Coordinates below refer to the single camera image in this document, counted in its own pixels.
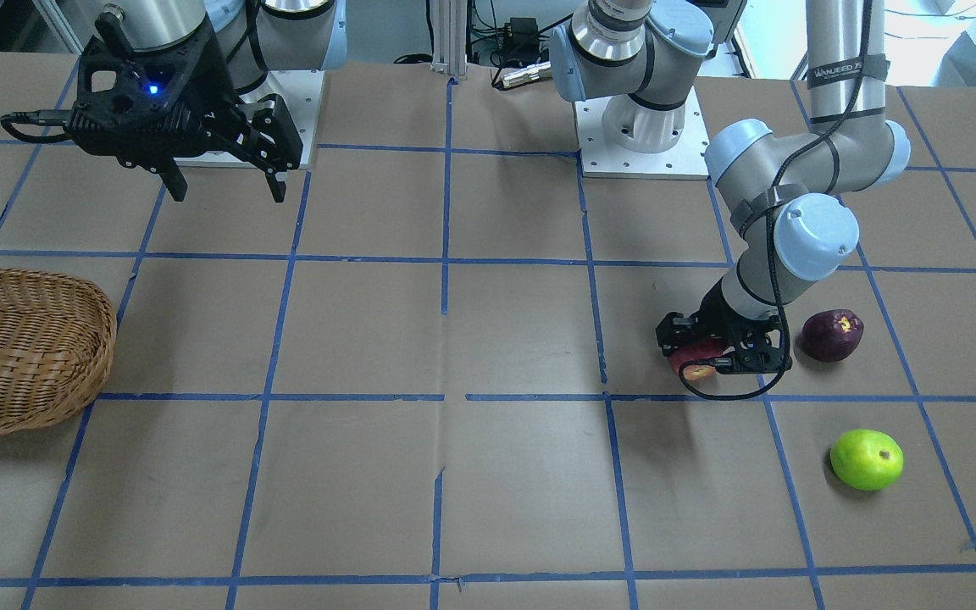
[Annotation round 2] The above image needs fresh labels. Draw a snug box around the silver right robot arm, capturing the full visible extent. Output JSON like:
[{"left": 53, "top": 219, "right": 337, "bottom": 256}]
[{"left": 63, "top": 1, "right": 348, "bottom": 203}]

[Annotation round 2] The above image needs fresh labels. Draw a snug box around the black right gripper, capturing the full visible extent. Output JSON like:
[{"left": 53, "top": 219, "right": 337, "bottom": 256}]
[{"left": 64, "top": 10, "right": 303, "bottom": 203}]

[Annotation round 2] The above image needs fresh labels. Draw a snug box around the brown wicker basket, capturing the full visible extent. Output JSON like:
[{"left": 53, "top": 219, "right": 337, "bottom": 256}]
[{"left": 0, "top": 268, "right": 119, "bottom": 436}]

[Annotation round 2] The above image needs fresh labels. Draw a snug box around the green apple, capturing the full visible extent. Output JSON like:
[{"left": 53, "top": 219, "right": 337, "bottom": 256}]
[{"left": 828, "top": 429, "right": 905, "bottom": 491}]

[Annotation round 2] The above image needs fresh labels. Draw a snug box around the aluminium frame post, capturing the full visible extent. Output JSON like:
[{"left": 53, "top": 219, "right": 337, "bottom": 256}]
[{"left": 429, "top": 0, "right": 471, "bottom": 81}]

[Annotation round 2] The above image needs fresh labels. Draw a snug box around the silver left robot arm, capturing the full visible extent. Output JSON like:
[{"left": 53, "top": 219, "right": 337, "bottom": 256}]
[{"left": 549, "top": 1, "right": 911, "bottom": 374}]

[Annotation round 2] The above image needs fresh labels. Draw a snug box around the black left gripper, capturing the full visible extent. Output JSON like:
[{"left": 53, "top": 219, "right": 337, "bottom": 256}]
[{"left": 656, "top": 283, "right": 790, "bottom": 375}]

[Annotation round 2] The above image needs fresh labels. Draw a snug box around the dark red apple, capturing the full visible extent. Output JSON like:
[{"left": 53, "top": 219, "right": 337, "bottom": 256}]
[{"left": 798, "top": 309, "right": 864, "bottom": 363}]

